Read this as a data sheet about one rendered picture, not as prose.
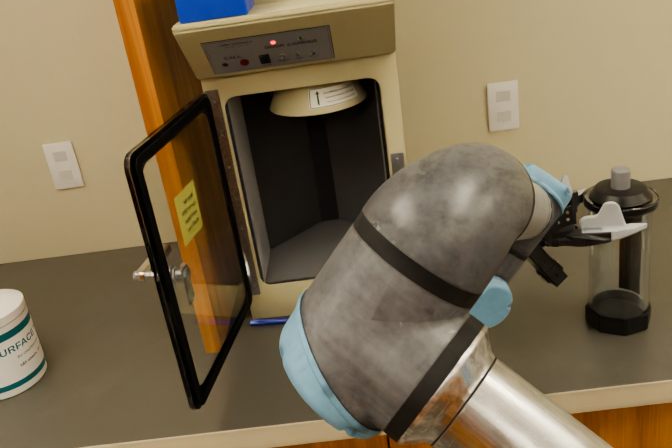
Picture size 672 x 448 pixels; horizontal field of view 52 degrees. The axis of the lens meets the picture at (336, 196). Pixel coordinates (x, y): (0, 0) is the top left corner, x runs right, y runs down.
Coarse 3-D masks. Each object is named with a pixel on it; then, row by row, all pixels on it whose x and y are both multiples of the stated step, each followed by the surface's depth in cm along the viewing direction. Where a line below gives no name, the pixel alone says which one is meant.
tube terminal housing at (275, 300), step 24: (264, 0) 108; (264, 72) 113; (288, 72) 113; (312, 72) 113; (336, 72) 113; (360, 72) 113; (384, 72) 113; (384, 96) 114; (384, 120) 116; (240, 192) 121; (264, 288) 128; (288, 288) 128; (264, 312) 130; (288, 312) 130
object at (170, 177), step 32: (160, 128) 95; (192, 128) 105; (128, 160) 85; (160, 160) 94; (192, 160) 104; (160, 192) 93; (192, 192) 104; (160, 224) 92; (192, 224) 103; (224, 224) 116; (192, 256) 102; (224, 256) 115; (160, 288) 92; (224, 288) 114; (192, 320) 101; (224, 320) 113; (192, 352) 100
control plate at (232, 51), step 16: (288, 32) 101; (304, 32) 102; (320, 32) 102; (208, 48) 103; (224, 48) 103; (240, 48) 104; (256, 48) 104; (272, 48) 104; (288, 48) 105; (304, 48) 105; (320, 48) 106; (240, 64) 108; (256, 64) 108; (272, 64) 108; (288, 64) 109
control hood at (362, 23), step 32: (288, 0) 108; (320, 0) 102; (352, 0) 98; (384, 0) 97; (192, 32) 99; (224, 32) 100; (256, 32) 101; (352, 32) 103; (384, 32) 104; (192, 64) 106
